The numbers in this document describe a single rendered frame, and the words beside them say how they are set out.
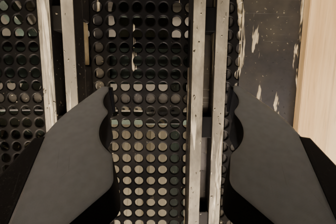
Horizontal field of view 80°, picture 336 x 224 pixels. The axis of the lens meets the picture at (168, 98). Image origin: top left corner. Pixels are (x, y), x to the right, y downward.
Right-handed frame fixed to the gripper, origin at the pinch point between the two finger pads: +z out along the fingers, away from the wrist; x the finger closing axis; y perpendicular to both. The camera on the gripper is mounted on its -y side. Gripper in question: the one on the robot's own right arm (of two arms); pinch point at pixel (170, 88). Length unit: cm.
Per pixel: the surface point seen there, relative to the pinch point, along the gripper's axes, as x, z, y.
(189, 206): 3.5, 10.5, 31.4
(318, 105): 29.8, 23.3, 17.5
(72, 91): -16.8, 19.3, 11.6
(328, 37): 30.4, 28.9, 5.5
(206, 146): 7.0, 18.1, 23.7
